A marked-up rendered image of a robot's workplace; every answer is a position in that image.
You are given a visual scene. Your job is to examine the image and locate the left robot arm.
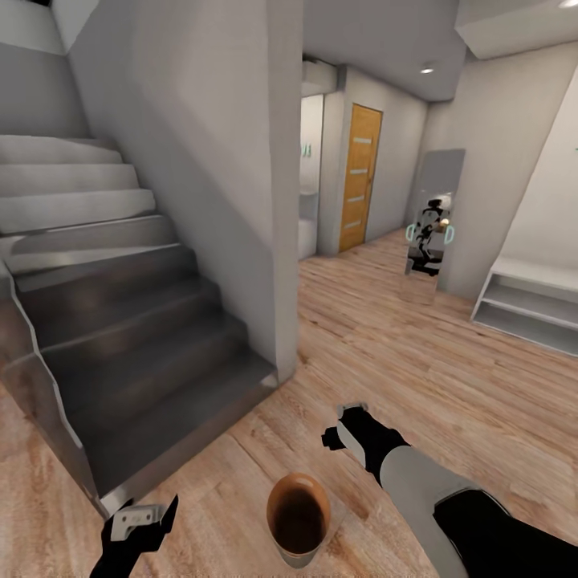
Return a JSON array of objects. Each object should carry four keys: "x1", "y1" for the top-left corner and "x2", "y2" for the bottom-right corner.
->
[{"x1": 89, "y1": 495, "x2": 179, "y2": 578}]

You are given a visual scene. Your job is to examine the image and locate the trash can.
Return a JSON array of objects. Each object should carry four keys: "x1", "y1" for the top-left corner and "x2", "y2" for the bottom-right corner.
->
[{"x1": 266, "y1": 473, "x2": 331, "y2": 569}]

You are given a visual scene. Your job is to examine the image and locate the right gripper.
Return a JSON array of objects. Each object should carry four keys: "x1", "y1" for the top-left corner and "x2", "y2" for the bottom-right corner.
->
[{"x1": 321, "y1": 426, "x2": 346, "y2": 450}]

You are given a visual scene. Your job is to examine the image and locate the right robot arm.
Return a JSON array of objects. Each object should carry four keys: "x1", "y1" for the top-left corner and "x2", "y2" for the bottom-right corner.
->
[{"x1": 321, "y1": 401, "x2": 578, "y2": 578}]

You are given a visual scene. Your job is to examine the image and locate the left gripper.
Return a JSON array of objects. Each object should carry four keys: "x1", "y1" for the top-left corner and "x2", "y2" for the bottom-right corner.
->
[{"x1": 95, "y1": 495, "x2": 179, "y2": 578}]

